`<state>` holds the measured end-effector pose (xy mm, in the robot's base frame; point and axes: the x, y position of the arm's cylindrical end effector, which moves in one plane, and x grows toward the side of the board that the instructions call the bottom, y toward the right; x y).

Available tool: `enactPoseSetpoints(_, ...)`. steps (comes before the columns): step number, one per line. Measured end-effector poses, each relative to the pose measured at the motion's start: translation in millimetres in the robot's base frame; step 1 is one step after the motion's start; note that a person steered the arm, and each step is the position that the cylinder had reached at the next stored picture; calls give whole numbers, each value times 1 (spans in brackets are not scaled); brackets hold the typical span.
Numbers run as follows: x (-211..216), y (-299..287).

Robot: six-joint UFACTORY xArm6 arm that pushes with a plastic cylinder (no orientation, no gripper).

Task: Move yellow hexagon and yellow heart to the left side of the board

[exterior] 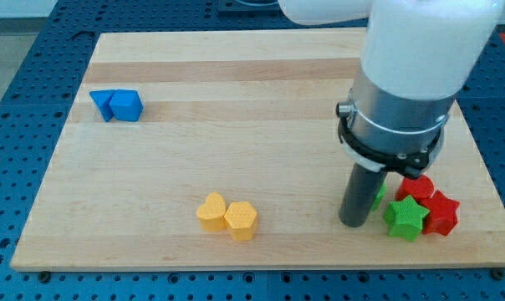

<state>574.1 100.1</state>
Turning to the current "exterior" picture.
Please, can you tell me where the blue triangle block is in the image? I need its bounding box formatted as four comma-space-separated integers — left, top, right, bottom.
89, 89, 115, 122

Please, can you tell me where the yellow heart block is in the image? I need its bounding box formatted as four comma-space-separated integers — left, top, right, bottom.
196, 192, 227, 232

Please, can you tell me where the wooden board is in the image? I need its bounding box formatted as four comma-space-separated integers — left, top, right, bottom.
11, 28, 505, 272

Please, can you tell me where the yellow hexagon block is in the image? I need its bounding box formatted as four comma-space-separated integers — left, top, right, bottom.
224, 202, 258, 242

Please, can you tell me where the red round block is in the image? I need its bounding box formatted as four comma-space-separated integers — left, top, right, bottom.
395, 175, 435, 202

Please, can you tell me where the green star block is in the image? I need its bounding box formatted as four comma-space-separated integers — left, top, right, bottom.
383, 195, 430, 242

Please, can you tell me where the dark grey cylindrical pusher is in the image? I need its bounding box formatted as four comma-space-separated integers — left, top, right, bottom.
339, 164, 387, 227

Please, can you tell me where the silver wrist flange black clamp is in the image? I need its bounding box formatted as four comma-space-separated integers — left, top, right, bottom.
335, 69, 456, 179

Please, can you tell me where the blue cube block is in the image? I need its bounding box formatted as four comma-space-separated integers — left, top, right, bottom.
110, 89, 144, 122

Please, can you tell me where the green block behind pusher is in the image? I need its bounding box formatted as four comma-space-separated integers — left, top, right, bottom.
371, 183, 387, 212

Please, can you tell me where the red star block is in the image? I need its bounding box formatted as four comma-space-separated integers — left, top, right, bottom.
420, 190, 460, 236

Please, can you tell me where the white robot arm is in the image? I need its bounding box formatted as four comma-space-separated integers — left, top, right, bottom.
279, 0, 504, 227

